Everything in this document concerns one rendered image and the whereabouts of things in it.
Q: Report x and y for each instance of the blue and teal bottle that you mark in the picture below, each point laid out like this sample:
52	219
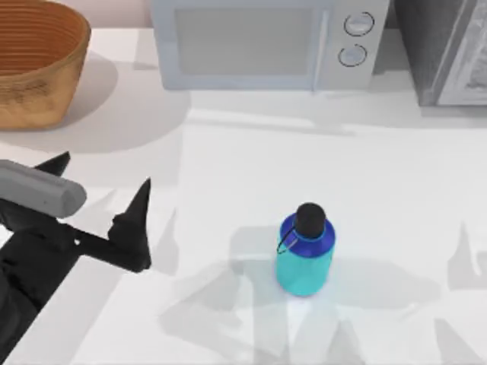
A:
302	266

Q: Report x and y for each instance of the pale microwave oven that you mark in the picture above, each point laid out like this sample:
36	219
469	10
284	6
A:
342	78

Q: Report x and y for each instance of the round microwave knob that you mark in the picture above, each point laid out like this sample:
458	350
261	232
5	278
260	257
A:
352	55
358	23

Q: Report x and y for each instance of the pale grey rounded box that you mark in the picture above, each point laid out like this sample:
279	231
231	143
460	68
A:
42	190

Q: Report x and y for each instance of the pale microwave door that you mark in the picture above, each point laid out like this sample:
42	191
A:
243	42

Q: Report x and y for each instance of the woven brown basket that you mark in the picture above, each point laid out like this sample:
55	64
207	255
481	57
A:
42	91

